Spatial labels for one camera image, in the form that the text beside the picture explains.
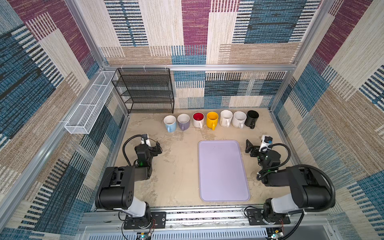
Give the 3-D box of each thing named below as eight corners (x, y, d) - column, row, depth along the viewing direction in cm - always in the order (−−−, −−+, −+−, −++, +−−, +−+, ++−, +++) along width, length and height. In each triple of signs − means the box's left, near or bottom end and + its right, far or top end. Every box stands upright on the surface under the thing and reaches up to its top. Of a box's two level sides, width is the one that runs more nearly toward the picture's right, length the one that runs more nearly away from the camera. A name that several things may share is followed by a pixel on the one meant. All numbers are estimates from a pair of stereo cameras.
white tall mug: (220, 130, 108) (222, 122, 101) (218, 118, 116) (220, 109, 108) (231, 130, 108) (234, 122, 101) (229, 118, 116) (231, 109, 108)
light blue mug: (164, 136, 106) (162, 128, 99) (166, 124, 114) (164, 115, 106) (175, 136, 106) (174, 128, 99) (177, 124, 114) (175, 115, 106)
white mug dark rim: (190, 128, 111) (190, 120, 105) (194, 118, 117) (194, 110, 111) (201, 130, 110) (201, 123, 104) (204, 120, 116) (205, 113, 110)
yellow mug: (207, 132, 109) (208, 124, 101) (206, 120, 116) (207, 111, 109) (217, 132, 108) (219, 124, 101) (216, 120, 116) (217, 111, 109)
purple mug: (183, 133, 108) (182, 125, 102) (175, 126, 113) (174, 118, 106) (192, 126, 112) (192, 118, 106) (185, 119, 117) (184, 111, 110)
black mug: (243, 127, 111) (246, 119, 104) (245, 117, 118) (249, 109, 111) (253, 130, 109) (257, 122, 102) (255, 120, 116) (259, 111, 109)
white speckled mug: (233, 132, 108) (235, 124, 102) (230, 119, 116) (232, 111, 109) (245, 132, 108) (249, 124, 102) (242, 119, 116) (245, 111, 109)
